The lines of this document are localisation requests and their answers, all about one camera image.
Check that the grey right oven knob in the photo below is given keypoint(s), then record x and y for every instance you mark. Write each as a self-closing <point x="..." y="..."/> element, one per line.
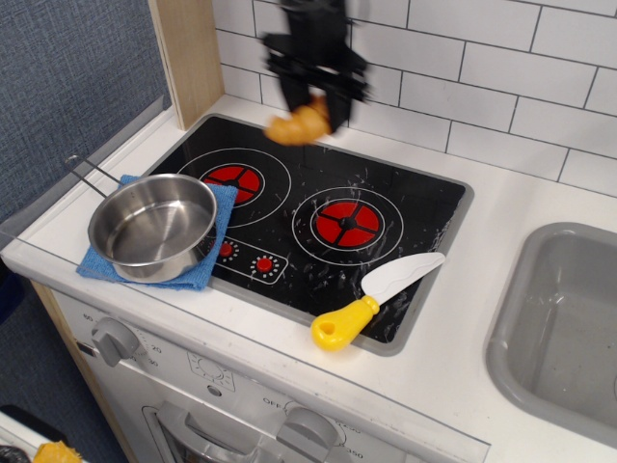
<point x="308" y="433"/>

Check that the black toy stovetop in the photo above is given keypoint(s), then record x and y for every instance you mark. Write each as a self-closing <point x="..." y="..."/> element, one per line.
<point x="309" y="222"/>

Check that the orange toy croissant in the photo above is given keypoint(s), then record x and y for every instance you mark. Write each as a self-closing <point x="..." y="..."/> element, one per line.
<point x="304" y="126"/>

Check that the white toy oven front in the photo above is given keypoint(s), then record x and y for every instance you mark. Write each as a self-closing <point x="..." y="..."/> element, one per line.
<point x="226" y="406"/>

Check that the grey sink basin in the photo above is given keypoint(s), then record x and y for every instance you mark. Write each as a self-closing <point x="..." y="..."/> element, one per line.
<point x="552" y="352"/>

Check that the yellow handled toy knife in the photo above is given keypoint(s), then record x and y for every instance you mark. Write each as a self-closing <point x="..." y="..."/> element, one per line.
<point x="335" y="330"/>

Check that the silver oven door handle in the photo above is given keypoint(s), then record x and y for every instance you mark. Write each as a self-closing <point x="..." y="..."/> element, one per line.
<point x="187" y="445"/>

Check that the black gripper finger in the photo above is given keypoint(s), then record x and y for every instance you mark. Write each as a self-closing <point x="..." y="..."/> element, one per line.
<point x="295" y="91"/>
<point x="339" y="108"/>

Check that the blue cloth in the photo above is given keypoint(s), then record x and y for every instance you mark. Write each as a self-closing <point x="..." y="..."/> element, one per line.
<point x="219" y="212"/>

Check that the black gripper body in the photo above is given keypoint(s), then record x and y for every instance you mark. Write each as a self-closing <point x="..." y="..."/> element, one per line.
<point x="316" y="46"/>

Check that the yellow object bottom left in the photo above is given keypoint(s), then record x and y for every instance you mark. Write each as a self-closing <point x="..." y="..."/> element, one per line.
<point x="57" y="452"/>

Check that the grey left oven knob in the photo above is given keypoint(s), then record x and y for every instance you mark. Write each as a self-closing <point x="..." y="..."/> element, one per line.
<point x="114" y="341"/>

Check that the stainless steel pot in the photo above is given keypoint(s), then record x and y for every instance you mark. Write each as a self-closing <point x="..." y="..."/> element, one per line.
<point x="152" y="226"/>

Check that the grey oven knob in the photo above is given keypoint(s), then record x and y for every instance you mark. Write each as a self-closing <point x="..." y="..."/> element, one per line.
<point x="308" y="433"/>
<point x="114" y="341"/>

